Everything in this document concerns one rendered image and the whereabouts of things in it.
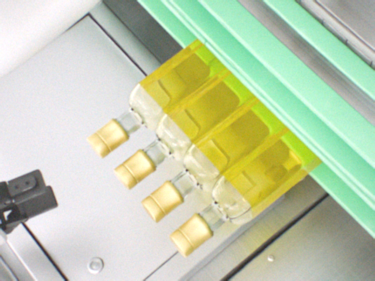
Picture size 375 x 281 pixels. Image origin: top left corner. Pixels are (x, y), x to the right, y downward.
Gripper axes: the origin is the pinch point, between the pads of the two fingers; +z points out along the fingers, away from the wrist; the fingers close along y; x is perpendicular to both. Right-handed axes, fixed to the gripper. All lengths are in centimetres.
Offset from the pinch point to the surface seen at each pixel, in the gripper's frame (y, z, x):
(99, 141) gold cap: 1.7, 9.7, 2.6
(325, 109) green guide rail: 13.8, 34.1, -10.4
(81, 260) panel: -12.8, 1.4, -6.0
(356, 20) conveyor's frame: 15.5, 41.3, -2.8
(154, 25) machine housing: -16.8, 24.9, 27.9
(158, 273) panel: -12.0, 10.3, -12.4
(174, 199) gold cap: 1.0, 15.5, -8.5
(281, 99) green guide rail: 6.2, 32.2, -3.9
